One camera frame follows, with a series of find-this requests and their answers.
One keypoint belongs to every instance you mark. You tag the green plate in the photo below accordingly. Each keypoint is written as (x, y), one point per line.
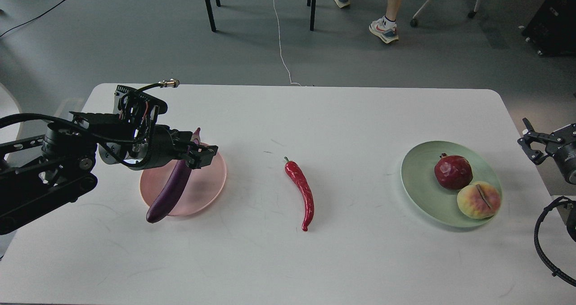
(436, 202)

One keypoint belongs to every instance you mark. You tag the person left sneaker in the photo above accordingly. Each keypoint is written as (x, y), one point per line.
(384, 29)

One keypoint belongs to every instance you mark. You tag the pink plate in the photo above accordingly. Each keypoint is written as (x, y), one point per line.
(203, 186)

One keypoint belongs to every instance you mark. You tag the black equipment case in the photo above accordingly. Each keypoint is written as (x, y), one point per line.
(552, 30)

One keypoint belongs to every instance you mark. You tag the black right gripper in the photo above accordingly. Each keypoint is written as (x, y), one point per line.
(568, 154)

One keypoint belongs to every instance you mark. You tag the red pomegranate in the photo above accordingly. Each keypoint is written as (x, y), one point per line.
(453, 172)

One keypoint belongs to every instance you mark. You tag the red chili pepper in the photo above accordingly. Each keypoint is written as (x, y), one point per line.
(298, 177)

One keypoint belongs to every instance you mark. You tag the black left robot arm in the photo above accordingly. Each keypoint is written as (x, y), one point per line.
(44, 172)

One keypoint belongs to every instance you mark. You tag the black table leg left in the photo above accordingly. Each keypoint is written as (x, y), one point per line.
(208, 3)

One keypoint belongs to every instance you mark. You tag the yellow pink peach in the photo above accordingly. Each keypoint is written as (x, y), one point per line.
(479, 200)

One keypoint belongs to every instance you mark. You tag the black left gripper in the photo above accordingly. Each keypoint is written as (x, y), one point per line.
(170, 144)

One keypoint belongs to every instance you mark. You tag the purple eggplant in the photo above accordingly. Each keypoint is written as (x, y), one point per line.
(173, 189)

